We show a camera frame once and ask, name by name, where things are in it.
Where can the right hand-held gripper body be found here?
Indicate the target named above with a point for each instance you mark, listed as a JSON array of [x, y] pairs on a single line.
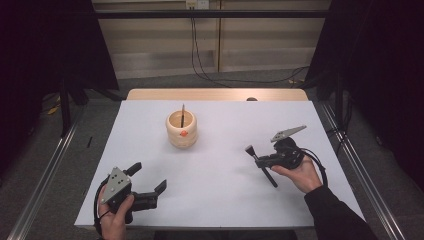
[[283, 151]]

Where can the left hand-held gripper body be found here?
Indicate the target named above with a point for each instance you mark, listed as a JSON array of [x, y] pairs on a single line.
[[116, 188]]

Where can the cream ringed pen holder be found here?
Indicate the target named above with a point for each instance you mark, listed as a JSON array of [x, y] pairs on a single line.
[[181, 133]]

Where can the dark green pencil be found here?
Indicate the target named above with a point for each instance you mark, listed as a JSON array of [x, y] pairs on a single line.
[[182, 115]]

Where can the person's right hand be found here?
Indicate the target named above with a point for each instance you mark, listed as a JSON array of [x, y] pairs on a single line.
[[303, 176]]

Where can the person's left hand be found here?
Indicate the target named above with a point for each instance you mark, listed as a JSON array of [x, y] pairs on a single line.
[[115, 221]]

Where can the white table cover sheet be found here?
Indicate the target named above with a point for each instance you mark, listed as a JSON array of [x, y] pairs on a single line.
[[213, 186]]

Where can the light wooden table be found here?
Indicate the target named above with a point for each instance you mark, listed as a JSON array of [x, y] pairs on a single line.
[[216, 94]]

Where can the black curtain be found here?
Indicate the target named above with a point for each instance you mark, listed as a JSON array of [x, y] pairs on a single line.
[[376, 50], [43, 50]]

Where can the long background desk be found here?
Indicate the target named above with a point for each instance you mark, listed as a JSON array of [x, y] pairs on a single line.
[[213, 14]]

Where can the aluminium frame rail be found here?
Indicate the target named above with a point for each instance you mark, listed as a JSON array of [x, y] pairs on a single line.
[[363, 173], [43, 176]]

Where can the white wall socket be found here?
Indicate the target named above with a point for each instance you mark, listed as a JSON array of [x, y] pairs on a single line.
[[197, 4]]

